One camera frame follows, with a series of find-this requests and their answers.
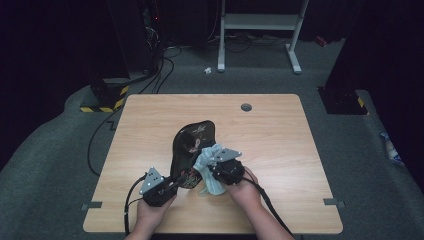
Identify black floral lacquer tray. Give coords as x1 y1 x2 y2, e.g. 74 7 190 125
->
169 119 217 190

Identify light blue striped towel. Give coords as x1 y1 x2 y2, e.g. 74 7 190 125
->
193 143 228 196

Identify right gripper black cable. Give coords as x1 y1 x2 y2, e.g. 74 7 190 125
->
243 178 294 238

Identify blue white packet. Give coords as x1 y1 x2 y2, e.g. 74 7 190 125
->
379 132 404 165

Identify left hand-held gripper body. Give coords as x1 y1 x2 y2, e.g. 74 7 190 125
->
139 166 179 208

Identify dark equipment rack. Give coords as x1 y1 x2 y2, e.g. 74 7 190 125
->
139 0 165 74

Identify black base with yellow stripe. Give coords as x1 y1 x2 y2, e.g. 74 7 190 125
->
318 87 370 116

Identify white metal stand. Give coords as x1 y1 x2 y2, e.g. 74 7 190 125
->
217 0 310 75

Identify person's left hand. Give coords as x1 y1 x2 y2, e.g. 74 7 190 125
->
133 195 177 234

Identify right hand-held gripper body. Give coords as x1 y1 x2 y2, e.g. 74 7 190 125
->
208 147 246 186

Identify long black floor cable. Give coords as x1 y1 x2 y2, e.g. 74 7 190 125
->
87 105 125 177

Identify yellow black striped base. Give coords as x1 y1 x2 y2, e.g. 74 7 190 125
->
79 78 130 114

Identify black cables under stand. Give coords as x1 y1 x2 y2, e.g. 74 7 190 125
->
206 31 292 54

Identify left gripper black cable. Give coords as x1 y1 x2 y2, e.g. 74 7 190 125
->
123 173 148 236

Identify grey table bracket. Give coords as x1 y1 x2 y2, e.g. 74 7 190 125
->
81 201 104 212
323 197 346 210

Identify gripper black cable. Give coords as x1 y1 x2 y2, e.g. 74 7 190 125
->
243 178 294 238
123 173 148 236

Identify person's right hand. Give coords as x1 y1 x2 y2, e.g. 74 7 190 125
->
226 166 263 209

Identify bundle of black cables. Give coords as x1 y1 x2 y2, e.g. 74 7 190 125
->
138 46 184 95

